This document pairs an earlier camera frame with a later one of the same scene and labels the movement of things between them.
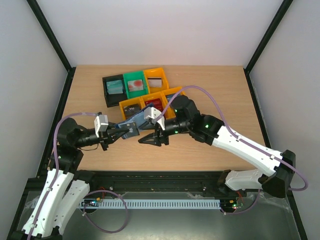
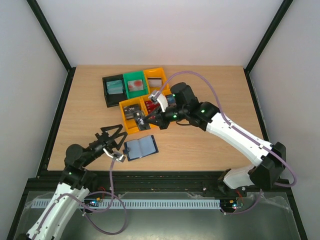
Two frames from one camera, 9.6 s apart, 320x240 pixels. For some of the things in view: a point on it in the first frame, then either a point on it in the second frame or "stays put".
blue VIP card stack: x=169 y=97 stays put
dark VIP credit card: x=133 y=131 to x=143 y=125
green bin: x=135 y=84 stays put
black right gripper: x=162 y=135 to x=157 y=120
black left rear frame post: x=70 y=70 stays put
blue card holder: x=138 y=117 to x=139 y=148
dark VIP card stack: x=130 y=109 stays put
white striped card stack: x=155 y=82 stays put
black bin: x=115 y=90 stays put
